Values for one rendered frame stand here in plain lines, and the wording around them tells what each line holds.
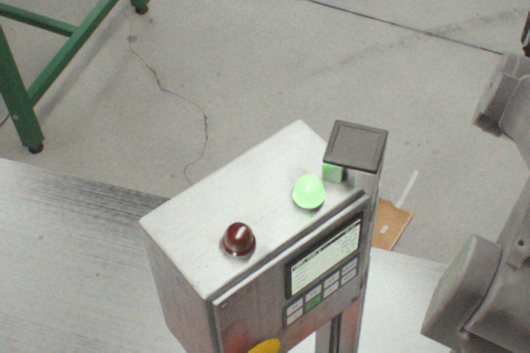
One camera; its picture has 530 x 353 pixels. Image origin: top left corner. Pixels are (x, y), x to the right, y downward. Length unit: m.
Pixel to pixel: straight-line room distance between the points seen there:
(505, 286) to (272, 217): 0.28
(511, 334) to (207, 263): 0.28
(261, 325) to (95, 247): 0.76
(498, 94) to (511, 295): 0.35
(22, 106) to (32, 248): 1.09
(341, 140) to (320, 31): 2.24
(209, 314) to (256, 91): 2.10
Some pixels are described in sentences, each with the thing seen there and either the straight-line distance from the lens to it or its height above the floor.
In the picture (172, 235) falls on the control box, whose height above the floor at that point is 1.48.
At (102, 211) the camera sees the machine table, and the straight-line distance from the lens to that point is 1.48.
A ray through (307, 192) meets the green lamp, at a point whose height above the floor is 1.49.
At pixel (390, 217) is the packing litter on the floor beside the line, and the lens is 2.43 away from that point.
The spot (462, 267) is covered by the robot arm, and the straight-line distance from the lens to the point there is 0.44.
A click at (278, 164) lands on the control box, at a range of 0.70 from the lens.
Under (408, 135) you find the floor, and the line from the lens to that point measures 2.63.
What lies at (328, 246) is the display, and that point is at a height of 1.45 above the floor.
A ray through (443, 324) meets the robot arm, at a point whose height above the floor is 1.62.
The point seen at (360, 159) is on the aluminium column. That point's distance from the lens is 0.67.
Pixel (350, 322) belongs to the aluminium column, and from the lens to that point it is 0.89.
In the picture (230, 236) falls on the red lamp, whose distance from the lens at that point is 0.64.
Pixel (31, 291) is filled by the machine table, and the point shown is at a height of 0.83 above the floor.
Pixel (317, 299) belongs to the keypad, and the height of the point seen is 1.36.
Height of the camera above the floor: 2.03
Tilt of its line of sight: 53 degrees down
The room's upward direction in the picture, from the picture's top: 2 degrees counter-clockwise
